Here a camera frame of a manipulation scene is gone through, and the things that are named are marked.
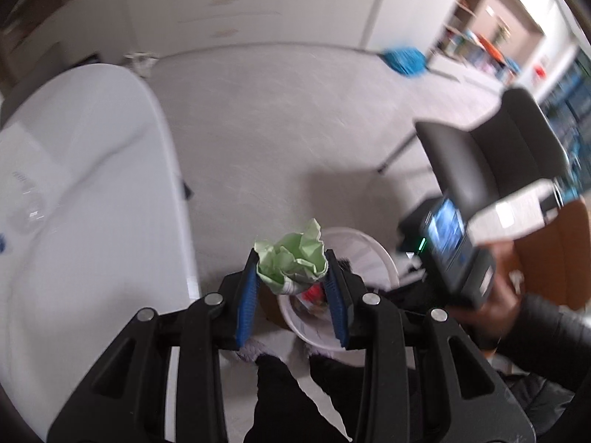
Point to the person's right leg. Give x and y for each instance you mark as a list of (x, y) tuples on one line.
[(339, 383)]

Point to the person's right hand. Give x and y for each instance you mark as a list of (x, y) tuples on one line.
[(494, 314)]

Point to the white oval table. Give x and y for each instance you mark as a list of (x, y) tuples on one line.
[(92, 147)]

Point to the blue storage shelves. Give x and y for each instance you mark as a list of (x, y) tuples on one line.
[(570, 101)]

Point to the red snack wrapper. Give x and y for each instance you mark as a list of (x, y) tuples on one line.
[(314, 293)]

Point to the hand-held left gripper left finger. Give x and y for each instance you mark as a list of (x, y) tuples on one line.
[(247, 300)]

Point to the blue bag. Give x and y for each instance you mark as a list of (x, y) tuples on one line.
[(406, 60)]

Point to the person's left slipper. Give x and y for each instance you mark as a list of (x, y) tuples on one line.
[(249, 350)]

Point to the white plastic trash bin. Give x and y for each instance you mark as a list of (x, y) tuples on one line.
[(364, 254)]

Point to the wooden shelf unit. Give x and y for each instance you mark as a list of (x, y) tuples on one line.
[(485, 32)]

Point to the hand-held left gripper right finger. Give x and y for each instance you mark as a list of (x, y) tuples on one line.
[(337, 304)]

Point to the green wrapper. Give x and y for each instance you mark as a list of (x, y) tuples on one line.
[(291, 258)]

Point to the grey chair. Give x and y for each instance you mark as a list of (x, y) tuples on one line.
[(485, 147)]

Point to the person's right forearm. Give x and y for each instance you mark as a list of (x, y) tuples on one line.
[(549, 332)]

